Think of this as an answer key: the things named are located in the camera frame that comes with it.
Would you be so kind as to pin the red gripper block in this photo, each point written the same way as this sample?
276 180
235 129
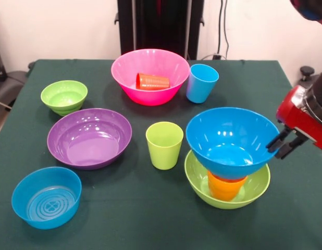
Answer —
301 119

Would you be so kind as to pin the large blue plastic bowl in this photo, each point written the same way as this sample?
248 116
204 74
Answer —
228 135

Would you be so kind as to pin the orange plastic cup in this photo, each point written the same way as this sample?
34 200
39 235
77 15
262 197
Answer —
224 188

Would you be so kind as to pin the red plastic cup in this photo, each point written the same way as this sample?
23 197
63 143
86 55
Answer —
153 82

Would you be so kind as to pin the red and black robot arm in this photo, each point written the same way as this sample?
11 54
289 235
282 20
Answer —
320 86

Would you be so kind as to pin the large green plastic bowl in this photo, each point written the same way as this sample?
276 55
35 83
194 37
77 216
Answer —
257 187

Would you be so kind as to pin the blue plastic cup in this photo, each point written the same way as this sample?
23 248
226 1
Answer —
200 88

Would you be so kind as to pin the green plastic cup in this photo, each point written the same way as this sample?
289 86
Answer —
163 153

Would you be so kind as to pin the pink plastic bowl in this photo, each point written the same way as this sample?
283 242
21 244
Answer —
150 97

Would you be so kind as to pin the dark green tablecloth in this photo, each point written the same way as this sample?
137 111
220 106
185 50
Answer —
150 213

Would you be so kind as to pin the purple plastic bowl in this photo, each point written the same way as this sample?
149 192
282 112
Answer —
90 145

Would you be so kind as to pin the small green ribbed bowl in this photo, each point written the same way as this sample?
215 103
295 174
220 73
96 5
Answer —
64 99

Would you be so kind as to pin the small blue patterned bowl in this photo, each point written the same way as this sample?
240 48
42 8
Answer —
46 205

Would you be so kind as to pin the grey pedestal foot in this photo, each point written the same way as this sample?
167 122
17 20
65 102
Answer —
10 86
307 75

